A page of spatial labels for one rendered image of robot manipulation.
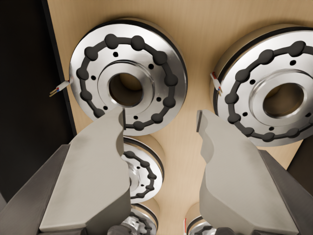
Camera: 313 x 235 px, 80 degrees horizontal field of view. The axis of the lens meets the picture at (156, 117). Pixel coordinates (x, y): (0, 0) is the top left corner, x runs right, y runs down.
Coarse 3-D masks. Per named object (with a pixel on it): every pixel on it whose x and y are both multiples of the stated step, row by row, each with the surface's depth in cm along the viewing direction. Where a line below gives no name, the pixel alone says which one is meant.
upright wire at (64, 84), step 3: (66, 81) 16; (60, 84) 16; (63, 84) 16; (66, 84) 16; (57, 87) 15; (60, 87) 15; (63, 87) 16; (54, 90) 15; (57, 90) 15; (60, 90) 16; (51, 93) 15; (54, 93) 15
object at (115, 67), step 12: (120, 60) 15; (108, 72) 15; (120, 72) 15; (132, 72) 15; (144, 72) 15; (108, 84) 16; (144, 84) 15; (108, 96) 16; (144, 96) 16; (132, 108) 16; (144, 108) 16
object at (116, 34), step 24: (120, 24) 14; (96, 48) 15; (120, 48) 14; (144, 48) 14; (168, 48) 14; (72, 72) 16; (96, 72) 16; (168, 72) 15; (96, 96) 17; (168, 96) 16; (144, 120) 18; (168, 120) 17
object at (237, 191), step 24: (216, 120) 11; (216, 144) 9; (240, 144) 9; (216, 168) 8; (240, 168) 8; (264, 168) 8; (216, 192) 7; (240, 192) 7; (264, 192) 7; (216, 216) 7; (240, 216) 6; (264, 216) 6; (288, 216) 6
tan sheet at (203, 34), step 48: (48, 0) 16; (96, 0) 16; (144, 0) 15; (192, 0) 15; (240, 0) 15; (288, 0) 14; (192, 48) 17; (192, 96) 19; (192, 144) 22; (288, 144) 21; (192, 192) 27
